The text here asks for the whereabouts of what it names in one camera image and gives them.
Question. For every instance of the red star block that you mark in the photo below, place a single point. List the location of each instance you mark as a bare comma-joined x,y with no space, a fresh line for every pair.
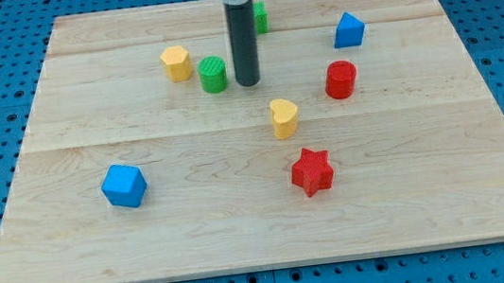
312,172

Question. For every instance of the yellow heart block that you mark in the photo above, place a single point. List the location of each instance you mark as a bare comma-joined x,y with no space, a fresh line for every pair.
284,117

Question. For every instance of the green cylinder block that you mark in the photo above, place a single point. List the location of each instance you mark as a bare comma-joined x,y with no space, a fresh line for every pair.
212,74

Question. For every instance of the yellow hexagon block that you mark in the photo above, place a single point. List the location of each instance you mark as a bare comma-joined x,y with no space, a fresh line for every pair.
177,64

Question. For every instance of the red cylinder block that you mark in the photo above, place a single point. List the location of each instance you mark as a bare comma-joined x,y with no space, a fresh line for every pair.
340,79

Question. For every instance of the wooden board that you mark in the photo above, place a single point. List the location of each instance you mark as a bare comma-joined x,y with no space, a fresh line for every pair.
417,149

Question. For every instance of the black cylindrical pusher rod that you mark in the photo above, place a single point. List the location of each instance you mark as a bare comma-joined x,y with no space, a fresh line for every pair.
241,28

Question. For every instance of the green block behind rod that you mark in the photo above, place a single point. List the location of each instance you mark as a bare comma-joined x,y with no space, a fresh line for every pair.
260,17

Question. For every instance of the blue cube block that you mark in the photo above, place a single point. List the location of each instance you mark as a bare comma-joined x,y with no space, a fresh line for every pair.
124,186

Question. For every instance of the blue triangle block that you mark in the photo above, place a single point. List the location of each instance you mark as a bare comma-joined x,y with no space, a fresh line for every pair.
349,31

